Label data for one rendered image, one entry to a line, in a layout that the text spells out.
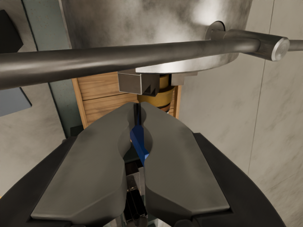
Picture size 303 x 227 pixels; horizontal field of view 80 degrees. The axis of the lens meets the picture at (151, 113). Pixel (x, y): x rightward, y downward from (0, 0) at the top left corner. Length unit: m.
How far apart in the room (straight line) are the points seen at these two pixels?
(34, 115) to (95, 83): 1.13
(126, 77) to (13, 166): 1.80
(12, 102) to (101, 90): 0.32
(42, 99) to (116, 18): 1.40
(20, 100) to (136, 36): 0.61
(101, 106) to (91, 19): 0.41
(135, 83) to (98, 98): 0.35
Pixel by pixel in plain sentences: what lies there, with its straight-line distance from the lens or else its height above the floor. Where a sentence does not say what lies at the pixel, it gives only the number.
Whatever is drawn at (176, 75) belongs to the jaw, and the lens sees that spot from 0.41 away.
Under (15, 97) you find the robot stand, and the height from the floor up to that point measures 0.75.
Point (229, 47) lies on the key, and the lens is 0.17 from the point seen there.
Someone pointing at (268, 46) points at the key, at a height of 1.31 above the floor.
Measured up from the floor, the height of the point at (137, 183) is 1.02.
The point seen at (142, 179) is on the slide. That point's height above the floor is 0.97.
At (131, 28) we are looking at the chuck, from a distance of 0.23.
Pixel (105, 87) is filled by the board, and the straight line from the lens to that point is 0.60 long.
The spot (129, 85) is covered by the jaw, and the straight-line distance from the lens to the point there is 0.28.
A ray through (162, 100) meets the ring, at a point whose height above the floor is 1.12.
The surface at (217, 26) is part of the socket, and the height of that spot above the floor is 1.23.
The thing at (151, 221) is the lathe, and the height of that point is 0.92.
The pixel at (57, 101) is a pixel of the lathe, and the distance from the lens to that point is 1.00.
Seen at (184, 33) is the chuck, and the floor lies 1.23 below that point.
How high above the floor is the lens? 1.44
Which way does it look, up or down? 52 degrees down
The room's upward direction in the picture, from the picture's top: 143 degrees clockwise
